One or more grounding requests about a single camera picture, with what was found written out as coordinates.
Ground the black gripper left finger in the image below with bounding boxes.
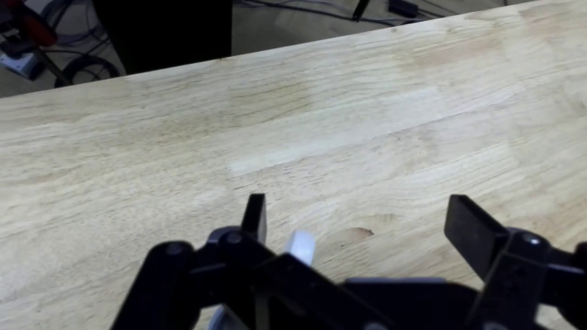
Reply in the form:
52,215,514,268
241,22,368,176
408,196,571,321
111,191,393,330

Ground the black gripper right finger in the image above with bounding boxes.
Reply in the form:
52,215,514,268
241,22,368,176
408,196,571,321
445,193,587,330

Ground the red clamp tool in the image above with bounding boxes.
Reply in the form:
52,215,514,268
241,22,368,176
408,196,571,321
0,0,61,52

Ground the black floor cable loop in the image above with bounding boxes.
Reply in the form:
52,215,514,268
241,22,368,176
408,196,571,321
54,53,124,88

